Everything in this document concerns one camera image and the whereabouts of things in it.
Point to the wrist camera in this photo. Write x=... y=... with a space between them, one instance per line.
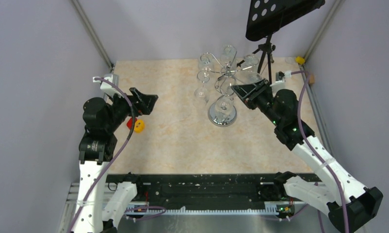
x=108 y=83
x=280 y=81

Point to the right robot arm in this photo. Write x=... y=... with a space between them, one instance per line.
x=348 y=203

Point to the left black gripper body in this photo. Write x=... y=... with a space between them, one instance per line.
x=137 y=108

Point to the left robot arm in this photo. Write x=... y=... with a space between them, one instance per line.
x=96 y=150

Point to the right hanging wine glass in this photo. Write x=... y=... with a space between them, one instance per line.
x=252 y=77

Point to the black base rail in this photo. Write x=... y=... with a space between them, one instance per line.
x=205 y=192

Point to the chrome wine glass rack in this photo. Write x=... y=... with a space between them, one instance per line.
x=222 y=112

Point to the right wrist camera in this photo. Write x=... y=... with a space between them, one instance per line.
x=280 y=81

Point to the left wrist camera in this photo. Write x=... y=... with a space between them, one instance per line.
x=108 y=83

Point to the red yellow toy block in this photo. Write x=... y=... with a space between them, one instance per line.
x=138 y=127

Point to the back right hanging glass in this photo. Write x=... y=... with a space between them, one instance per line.
x=251 y=63

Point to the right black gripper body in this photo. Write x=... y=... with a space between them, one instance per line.
x=260 y=96

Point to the black music stand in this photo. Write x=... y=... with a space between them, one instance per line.
x=266 y=17

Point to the yellow corner clip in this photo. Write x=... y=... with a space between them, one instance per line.
x=300 y=60

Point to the clear wine glass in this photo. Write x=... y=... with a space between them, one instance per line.
x=203 y=76
x=202 y=93

